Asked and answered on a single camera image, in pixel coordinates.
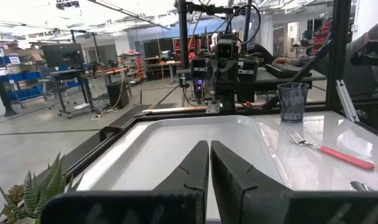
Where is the person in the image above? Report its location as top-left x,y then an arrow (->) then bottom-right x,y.
272,15 -> 378,97

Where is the shelf with blue bins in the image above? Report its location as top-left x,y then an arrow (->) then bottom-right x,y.
0,54 -> 46,116

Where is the black computer box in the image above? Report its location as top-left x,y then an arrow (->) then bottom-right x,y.
107,81 -> 130,109

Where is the black monitor on cart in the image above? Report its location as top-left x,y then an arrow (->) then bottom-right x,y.
41,43 -> 85,68

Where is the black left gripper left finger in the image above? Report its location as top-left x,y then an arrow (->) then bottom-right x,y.
41,139 -> 210,224

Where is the fork with pink handle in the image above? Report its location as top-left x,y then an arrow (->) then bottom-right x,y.
285,126 -> 376,171

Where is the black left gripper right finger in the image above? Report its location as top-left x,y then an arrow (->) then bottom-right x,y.
210,140 -> 378,224

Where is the black aluminium table frame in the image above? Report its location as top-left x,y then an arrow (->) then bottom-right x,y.
64,0 -> 378,184

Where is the succulent plant in dark pot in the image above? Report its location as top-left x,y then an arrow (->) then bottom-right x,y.
0,152 -> 84,224

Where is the spoon with wooden handle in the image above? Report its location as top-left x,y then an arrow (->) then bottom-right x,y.
349,180 -> 374,192

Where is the black keyboard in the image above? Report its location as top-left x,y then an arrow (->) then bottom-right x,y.
265,62 -> 313,78

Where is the silver aluminium bar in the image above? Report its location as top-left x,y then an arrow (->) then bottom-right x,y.
335,80 -> 360,123

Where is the grey plastic tray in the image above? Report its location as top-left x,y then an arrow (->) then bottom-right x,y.
75,114 -> 285,220

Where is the rack with red bins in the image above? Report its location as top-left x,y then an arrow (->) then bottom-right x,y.
120,49 -> 146,82

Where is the grey desk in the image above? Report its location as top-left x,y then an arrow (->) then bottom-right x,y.
256,67 -> 327,93

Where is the black rolling cart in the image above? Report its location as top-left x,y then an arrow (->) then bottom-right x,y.
50,67 -> 102,119

